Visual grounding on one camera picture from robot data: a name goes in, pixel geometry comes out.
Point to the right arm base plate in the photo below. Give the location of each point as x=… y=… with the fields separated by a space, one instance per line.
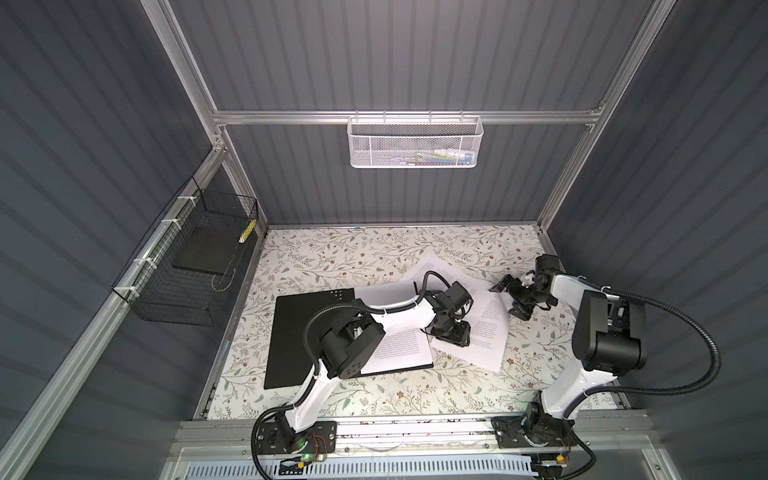
x=521 y=431

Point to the white ventilated front rail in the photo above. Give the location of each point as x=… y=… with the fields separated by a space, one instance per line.
x=466 y=467

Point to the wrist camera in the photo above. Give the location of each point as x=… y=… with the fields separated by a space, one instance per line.
x=458 y=297
x=547 y=265

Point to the white wire mesh basket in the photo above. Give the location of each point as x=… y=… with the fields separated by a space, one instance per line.
x=374 y=140

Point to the red folder black inside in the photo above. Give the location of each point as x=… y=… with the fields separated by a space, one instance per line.
x=288 y=362

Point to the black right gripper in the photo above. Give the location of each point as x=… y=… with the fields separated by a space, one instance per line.
x=523 y=311

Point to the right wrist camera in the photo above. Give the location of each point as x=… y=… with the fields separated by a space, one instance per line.
x=547 y=265

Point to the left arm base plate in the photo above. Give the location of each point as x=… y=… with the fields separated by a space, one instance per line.
x=275 y=437

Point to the printed paper sheet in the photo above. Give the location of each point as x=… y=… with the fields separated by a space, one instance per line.
x=399 y=352
x=488 y=316

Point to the yellow green marker pen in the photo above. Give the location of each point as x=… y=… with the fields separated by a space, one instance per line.
x=247 y=232

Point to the floral patterned table mat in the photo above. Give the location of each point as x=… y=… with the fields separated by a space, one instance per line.
x=308 y=260

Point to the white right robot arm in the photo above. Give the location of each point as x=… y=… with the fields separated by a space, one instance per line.
x=607 y=342

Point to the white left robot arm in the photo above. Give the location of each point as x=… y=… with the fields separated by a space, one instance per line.
x=340 y=340

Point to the black wire basket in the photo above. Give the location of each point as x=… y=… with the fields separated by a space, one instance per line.
x=194 y=266

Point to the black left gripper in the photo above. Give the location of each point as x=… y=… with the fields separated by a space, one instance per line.
x=462 y=337

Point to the pens in white basket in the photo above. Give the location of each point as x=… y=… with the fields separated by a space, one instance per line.
x=450 y=157

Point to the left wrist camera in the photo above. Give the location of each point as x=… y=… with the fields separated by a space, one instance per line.
x=458 y=297

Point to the printed paper sheet back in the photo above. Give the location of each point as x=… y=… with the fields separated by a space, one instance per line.
x=488 y=316

